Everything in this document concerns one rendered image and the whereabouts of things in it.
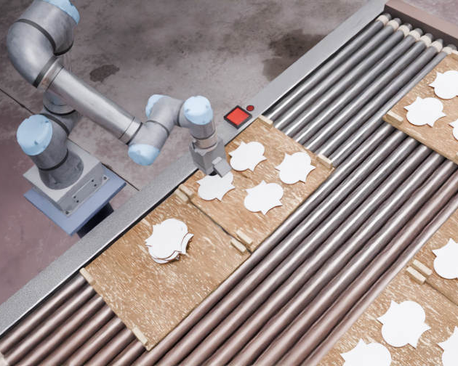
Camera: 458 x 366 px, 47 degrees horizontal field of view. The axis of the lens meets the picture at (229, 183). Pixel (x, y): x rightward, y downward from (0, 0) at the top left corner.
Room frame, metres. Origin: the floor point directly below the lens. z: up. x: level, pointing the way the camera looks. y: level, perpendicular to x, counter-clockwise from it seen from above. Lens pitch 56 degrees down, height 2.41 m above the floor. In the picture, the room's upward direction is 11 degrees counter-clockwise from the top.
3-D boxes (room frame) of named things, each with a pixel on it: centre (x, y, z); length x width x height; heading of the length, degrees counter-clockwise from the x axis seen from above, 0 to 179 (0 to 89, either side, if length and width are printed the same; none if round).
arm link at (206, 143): (1.00, 0.05, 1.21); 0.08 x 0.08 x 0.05
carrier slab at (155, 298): (0.76, 0.25, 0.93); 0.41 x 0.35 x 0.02; 124
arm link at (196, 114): (1.01, 0.05, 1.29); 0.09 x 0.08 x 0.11; 59
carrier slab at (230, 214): (1.01, -0.09, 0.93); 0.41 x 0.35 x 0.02; 126
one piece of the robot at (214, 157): (0.98, 0.03, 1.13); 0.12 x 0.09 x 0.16; 34
